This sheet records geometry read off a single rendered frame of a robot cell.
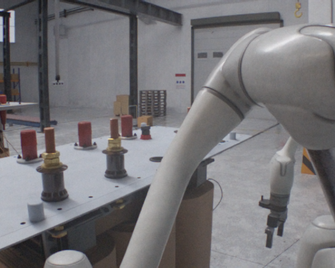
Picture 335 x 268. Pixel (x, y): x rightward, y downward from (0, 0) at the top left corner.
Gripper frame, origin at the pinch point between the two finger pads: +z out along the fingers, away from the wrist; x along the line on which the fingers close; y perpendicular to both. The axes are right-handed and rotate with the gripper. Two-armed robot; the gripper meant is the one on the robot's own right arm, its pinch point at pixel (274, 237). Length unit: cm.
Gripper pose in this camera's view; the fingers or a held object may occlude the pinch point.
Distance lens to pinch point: 148.0
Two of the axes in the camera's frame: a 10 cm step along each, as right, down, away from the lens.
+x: 6.6, -1.3, 7.4
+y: 7.5, 1.1, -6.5
